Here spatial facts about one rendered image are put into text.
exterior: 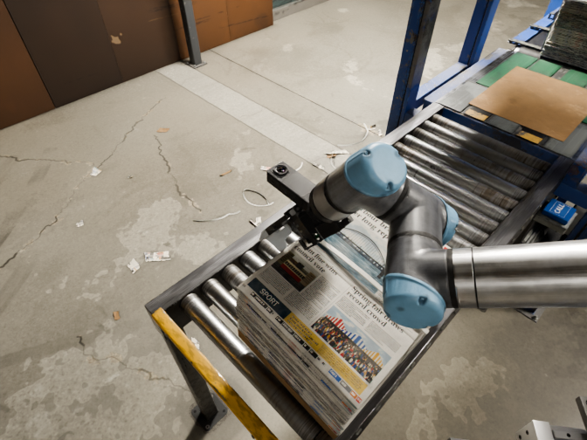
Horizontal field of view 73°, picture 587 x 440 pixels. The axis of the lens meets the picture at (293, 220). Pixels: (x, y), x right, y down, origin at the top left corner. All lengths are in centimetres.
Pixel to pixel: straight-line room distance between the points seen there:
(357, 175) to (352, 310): 27
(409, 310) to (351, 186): 18
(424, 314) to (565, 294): 15
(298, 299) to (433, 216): 28
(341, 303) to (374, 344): 9
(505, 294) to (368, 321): 28
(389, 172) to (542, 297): 23
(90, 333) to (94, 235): 61
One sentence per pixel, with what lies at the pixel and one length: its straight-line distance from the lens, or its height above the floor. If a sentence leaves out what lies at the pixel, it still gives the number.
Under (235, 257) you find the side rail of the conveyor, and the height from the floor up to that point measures 80.
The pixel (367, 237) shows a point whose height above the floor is 105.
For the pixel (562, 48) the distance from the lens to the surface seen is 236.
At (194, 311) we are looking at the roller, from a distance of 102.
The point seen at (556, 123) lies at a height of 80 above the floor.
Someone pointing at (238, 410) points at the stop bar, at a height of 82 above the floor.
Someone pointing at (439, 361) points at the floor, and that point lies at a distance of 191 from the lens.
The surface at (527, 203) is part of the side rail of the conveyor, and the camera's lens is 142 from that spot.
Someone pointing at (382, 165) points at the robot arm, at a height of 132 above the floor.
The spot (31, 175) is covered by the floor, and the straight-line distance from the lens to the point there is 305.
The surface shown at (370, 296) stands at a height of 104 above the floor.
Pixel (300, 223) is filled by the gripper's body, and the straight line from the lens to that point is 71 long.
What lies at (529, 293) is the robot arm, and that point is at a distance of 52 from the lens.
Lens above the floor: 166
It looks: 47 degrees down
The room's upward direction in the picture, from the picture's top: straight up
